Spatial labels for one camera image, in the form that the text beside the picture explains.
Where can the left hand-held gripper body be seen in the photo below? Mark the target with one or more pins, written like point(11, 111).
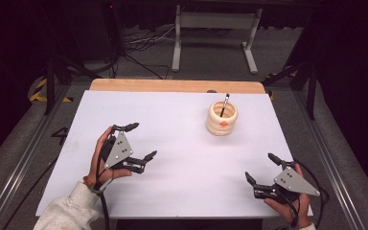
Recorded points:
point(119, 150)

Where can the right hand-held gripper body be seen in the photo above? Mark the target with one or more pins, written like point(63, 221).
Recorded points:
point(295, 185)

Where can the cream ribbed pen holder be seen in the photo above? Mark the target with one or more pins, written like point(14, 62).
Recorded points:
point(222, 124)

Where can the black pen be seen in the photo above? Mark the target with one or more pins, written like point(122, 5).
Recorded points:
point(225, 103)

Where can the person's right hand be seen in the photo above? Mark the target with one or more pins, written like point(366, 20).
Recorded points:
point(292, 209)

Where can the person's left hand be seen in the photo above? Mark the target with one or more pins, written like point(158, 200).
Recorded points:
point(96, 163)

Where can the white board sheet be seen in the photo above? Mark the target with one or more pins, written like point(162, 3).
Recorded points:
point(185, 166)

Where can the orange wristband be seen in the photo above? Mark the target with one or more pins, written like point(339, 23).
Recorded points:
point(87, 181)

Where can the wooden table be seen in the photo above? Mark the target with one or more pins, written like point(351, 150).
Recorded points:
point(172, 86)

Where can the black tripod stand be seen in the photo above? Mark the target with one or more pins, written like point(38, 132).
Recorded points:
point(311, 89)
point(49, 83)

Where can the yellow black floor tape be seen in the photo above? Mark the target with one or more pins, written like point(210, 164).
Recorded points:
point(37, 94)

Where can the black power strip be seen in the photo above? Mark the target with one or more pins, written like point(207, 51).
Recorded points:
point(112, 22)

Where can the aluminium floor rail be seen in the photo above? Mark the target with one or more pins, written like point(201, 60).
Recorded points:
point(329, 140)
point(22, 159)

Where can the white metal stand frame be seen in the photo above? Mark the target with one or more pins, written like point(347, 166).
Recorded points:
point(215, 20)

